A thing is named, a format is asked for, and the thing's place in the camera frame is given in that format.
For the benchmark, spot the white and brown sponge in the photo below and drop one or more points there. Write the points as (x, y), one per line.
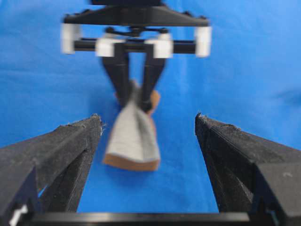
(132, 143)

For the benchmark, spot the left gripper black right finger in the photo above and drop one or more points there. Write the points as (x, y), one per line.
(249, 173)

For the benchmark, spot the blue table cloth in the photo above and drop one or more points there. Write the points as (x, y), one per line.
(252, 80)

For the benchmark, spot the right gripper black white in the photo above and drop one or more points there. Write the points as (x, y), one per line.
(143, 22)

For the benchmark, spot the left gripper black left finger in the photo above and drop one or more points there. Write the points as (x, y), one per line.
(47, 173)

